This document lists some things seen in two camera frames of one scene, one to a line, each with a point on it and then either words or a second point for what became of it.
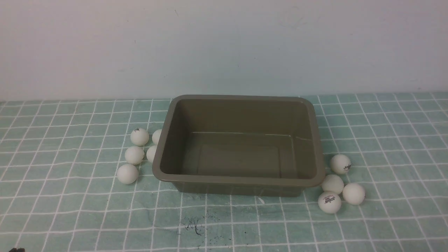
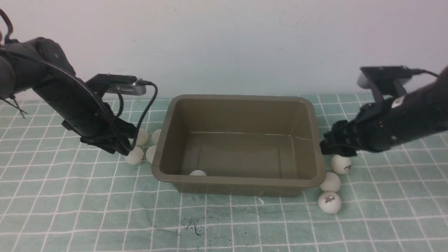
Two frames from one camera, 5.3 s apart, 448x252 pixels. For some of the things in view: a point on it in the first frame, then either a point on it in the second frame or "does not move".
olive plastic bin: [240, 145] does not move
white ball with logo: [340, 163] does not move
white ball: [127, 174] → [198, 173]
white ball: [139, 137] does not move
